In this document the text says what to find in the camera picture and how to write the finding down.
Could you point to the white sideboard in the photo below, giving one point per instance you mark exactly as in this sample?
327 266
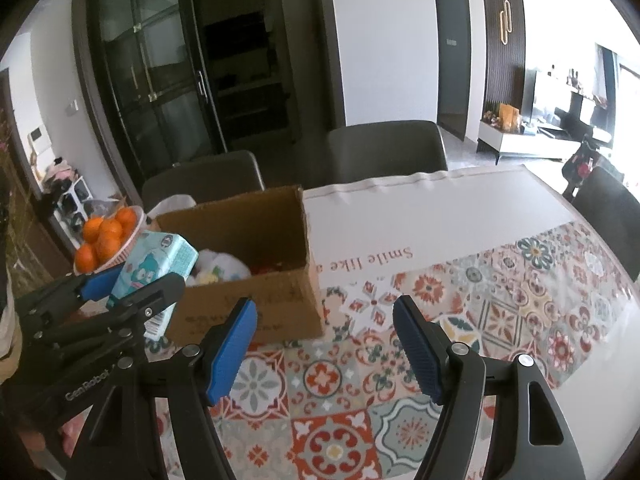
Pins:
525 142

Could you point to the white plush bunny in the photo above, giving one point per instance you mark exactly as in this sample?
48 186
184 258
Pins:
220 262

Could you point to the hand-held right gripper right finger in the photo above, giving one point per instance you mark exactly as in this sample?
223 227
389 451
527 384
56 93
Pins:
420 355

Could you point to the blue printed tissue pack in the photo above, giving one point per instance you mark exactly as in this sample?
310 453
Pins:
160 260

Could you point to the patterned tablecloth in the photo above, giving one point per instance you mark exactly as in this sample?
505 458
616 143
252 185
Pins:
350 375

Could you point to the grey dining chair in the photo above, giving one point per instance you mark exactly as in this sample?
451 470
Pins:
200 180
385 152
610 215

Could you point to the black framed glass door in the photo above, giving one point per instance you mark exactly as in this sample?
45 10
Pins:
150 75

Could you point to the white intercom panel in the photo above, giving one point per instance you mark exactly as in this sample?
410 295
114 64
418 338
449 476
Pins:
37 135

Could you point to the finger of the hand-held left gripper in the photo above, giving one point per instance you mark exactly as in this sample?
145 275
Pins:
100 284
145 305

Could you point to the white shoe rack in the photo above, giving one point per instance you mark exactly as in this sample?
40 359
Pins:
75 200

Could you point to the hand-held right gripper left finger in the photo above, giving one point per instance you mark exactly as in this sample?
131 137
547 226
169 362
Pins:
230 355

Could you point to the black ride-on scooter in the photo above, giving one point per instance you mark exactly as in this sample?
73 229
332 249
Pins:
582 160

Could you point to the white plastic basket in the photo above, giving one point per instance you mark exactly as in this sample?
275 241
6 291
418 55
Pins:
131 242

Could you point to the pile of oranges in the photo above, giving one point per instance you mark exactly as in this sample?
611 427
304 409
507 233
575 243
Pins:
107 230

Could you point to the dark door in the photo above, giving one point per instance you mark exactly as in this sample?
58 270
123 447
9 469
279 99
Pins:
452 60

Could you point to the cardboard box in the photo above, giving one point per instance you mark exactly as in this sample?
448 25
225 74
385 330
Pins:
250 305

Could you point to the orange paper bag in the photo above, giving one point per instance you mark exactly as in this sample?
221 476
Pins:
508 117

